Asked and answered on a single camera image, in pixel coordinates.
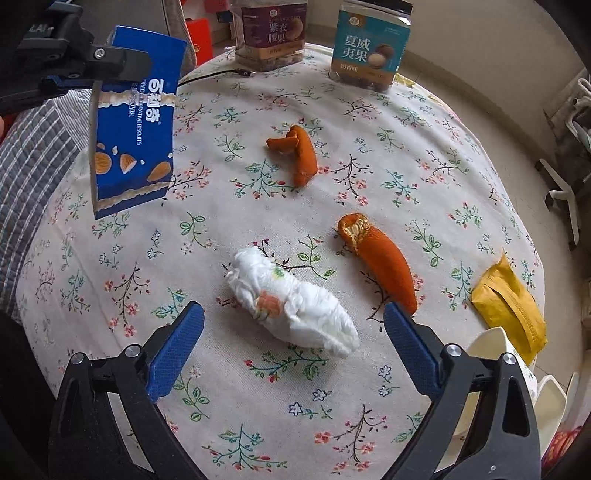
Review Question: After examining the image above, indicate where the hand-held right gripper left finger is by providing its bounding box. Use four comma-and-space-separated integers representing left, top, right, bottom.
48, 300, 206, 480

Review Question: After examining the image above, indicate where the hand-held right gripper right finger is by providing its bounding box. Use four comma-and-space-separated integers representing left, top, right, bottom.
382, 302, 542, 480

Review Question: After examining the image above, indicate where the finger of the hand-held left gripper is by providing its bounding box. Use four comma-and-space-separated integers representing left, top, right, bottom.
87, 44, 154, 83
0, 74, 95, 116

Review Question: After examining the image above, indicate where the blue biscuit box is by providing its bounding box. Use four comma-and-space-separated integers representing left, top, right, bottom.
88, 25, 188, 220

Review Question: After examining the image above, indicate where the white trash bin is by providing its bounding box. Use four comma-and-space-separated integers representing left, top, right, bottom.
443, 325, 580, 462

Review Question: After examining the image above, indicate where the white tissue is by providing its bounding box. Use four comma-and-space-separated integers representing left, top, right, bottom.
225, 247, 360, 358

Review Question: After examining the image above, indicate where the grey chair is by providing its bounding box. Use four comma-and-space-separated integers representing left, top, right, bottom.
78, 0, 185, 42

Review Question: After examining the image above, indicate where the grey knitted throw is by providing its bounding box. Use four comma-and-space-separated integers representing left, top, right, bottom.
166, 0, 199, 70

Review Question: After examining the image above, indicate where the red cardboard box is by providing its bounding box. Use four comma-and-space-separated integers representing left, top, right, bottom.
185, 17, 214, 58

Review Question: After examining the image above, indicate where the long orange peel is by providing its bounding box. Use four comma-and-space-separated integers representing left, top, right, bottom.
337, 212, 417, 315

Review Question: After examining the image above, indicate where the yellow packet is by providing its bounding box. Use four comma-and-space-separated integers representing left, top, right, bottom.
470, 253, 549, 365

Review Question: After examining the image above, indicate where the floral tablecloth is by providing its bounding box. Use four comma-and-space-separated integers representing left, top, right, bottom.
18, 42, 546, 480

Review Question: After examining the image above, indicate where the purple label nut jar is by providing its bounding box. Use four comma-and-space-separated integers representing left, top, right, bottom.
229, 0, 309, 72

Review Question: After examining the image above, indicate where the curled orange peel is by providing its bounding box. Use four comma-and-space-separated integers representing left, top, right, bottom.
266, 124, 319, 188

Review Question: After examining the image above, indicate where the white office chair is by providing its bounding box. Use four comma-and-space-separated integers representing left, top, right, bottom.
536, 76, 591, 252

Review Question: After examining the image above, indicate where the teal label nut jar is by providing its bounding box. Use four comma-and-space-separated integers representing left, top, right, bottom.
329, 0, 413, 95

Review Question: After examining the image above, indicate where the black cable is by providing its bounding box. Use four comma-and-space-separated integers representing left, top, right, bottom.
178, 68, 256, 86

